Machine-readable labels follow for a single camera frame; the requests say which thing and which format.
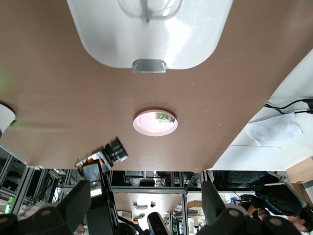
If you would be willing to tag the aluminium rack frame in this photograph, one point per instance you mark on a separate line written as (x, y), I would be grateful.
(146, 189)

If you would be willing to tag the white lidded storage box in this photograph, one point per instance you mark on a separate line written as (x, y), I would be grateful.
(151, 36)

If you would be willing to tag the orange and black switch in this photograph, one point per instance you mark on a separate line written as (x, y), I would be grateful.
(117, 150)

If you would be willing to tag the person in black jacket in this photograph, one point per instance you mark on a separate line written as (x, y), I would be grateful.
(276, 200)

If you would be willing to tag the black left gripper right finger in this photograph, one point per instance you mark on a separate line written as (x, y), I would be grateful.
(212, 208)

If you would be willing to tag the pink round plate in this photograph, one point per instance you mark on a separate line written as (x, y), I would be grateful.
(146, 124)

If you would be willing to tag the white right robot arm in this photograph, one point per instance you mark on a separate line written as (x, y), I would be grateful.
(6, 117)

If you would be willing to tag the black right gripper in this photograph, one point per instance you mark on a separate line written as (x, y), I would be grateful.
(102, 220)

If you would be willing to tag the white desk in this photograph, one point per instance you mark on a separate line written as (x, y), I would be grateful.
(269, 159)

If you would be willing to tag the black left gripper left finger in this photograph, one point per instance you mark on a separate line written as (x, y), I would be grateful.
(73, 208)

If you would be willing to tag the cardboard box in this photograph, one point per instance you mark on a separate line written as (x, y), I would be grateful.
(302, 170)

